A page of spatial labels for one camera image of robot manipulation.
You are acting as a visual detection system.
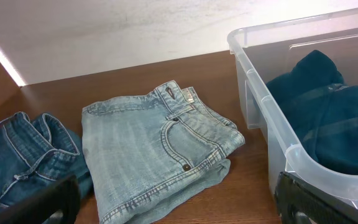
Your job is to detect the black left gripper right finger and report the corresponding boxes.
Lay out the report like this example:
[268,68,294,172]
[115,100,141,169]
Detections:
[274,172,358,224]

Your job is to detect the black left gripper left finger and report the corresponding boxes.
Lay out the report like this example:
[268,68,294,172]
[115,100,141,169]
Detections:
[0,175,80,224]

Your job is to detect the teal blue garment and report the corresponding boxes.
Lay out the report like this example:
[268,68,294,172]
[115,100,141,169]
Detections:
[266,50,358,175]

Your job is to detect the clear plastic storage bin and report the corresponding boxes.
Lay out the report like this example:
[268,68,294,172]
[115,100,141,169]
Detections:
[227,8,358,209]

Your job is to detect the dark blue folded jeans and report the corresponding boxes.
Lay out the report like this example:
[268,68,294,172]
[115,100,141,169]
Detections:
[0,111,93,212]

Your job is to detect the light blue folded jeans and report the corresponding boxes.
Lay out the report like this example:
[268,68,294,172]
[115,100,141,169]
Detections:
[81,81,245,223]

